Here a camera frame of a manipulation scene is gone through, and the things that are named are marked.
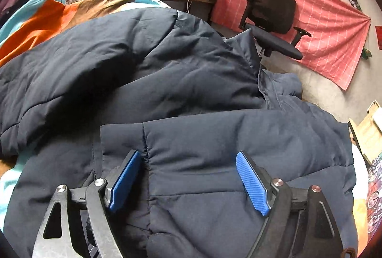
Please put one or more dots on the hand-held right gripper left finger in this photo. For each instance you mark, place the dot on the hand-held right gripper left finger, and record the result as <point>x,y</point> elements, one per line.
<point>125,180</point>

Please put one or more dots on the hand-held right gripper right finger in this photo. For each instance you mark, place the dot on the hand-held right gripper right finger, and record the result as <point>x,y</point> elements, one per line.
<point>252,183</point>

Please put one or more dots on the navy puffer jacket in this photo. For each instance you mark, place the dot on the navy puffer jacket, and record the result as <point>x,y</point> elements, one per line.
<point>194,82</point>

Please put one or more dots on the bicycle print cloth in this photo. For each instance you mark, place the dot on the bicycle print cloth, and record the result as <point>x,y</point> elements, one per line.
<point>374,186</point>

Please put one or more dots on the wooden table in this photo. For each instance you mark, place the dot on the wooden table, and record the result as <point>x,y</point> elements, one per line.
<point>367,132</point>

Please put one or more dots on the colourful patchwork blanket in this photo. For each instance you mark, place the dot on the colourful patchwork blanket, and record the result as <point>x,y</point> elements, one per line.
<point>44,19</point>

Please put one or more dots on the black office chair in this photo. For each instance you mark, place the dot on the black office chair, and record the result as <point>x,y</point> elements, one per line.
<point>274,4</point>

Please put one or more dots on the red checked wall cloth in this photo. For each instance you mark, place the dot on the red checked wall cloth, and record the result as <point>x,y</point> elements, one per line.
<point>328,37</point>

